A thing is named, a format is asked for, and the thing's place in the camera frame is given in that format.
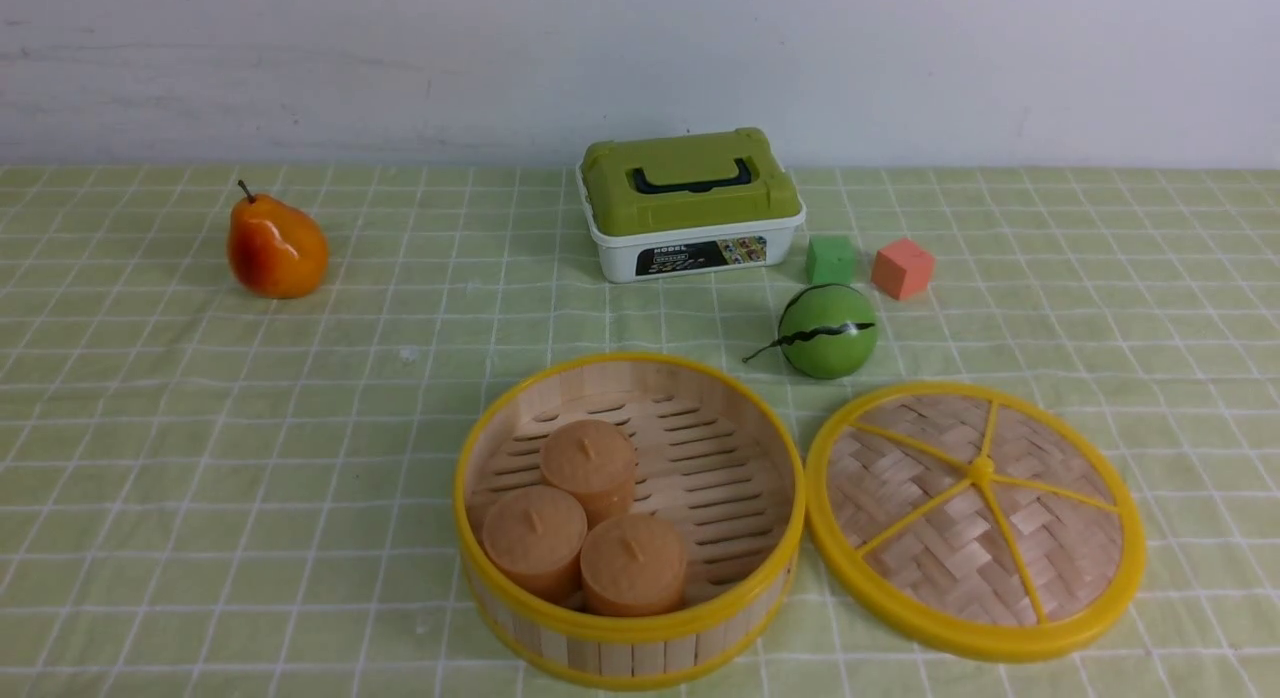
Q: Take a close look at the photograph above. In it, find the yellow woven bamboo steamer lid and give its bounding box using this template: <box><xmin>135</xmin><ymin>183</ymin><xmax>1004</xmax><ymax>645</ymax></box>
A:
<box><xmin>806</xmin><ymin>382</ymin><xmax>1147</xmax><ymax>663</ymax></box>

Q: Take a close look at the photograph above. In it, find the bamboo steamer basket yellow rim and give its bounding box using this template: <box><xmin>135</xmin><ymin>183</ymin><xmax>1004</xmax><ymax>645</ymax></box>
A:
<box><xmin>453</xmin><ymin>353</ymin><xmax>806</xmax><ymax>692</ymax></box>

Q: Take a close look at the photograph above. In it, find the orange cylindrical bun back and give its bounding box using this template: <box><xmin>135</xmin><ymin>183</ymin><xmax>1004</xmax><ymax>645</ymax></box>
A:
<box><xmin>540</xmin><ymin>419</ymin><xmax>637</xmax><ymax>529</ymax></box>

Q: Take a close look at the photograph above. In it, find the orange cylindrical bun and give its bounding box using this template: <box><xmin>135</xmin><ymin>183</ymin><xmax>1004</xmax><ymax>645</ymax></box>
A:
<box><xmin>540</xmin><ymin>419</ymin><xmax>637</xmax><ymax>529</ymax></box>
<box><xmin>480</xmin><ymin>485</ymin><xmax>588</xmax><ymax>605</ymax></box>
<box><xmin>580</xmin><ymin>514</ymin><xmax>689</xmax><ymax>617</ymax></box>

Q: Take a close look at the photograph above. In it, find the green lidded white storage box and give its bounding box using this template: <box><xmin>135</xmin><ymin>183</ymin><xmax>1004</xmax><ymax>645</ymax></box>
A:
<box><xmin>573</xmin><ymin>127</ymin><xmax>806</xmax><ymax>284</ymax></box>

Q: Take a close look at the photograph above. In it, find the green toy watermelon ball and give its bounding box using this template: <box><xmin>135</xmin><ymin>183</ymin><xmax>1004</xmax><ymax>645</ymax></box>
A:
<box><xmin>742</xmin><ymin>283</ymin><xmax>881</xmax><ymax>380</ymax></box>

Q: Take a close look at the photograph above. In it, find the green foam cube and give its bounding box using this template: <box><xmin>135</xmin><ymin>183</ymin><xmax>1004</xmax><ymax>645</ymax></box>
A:
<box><xmin>805</xmin><ymin>234</ymin><xmax>858</xmax><ymax>286</ymax></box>

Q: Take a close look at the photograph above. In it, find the orange cylindrical bun right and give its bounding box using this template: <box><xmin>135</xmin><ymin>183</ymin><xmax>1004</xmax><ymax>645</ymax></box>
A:
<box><xmin>580</xmin><ymin>514</ymin><xmax>689</xmax><ymax>617</ymax></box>

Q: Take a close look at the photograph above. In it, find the orange cylindrical bun left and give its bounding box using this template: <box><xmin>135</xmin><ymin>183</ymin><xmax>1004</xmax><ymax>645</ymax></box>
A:
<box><xmin>480</xmin><ymin>485</ymin><xmax>588</xmax><ymax>605</ymax></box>

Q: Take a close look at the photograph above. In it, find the salmon pink foam cube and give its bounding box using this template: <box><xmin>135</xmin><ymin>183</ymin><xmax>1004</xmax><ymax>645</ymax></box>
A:
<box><xmin>870</xmin><ymin>237</ymin><xmax>936</xmax><ymax>301</ymax></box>

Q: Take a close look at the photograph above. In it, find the orange yellow toy pear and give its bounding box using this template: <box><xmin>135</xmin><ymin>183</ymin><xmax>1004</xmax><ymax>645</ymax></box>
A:
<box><xmin>227</xmin><ymin>179</ymin><xmax>330</xmax><ymax>300</ymax></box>

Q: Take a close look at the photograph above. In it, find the green checkered tablecloth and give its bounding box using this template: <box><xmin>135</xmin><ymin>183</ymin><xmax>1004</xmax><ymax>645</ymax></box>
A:
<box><xmin>1</xmin><ymin>165</ymin><xmax>1279</xmax><ymax>697</ymax></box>

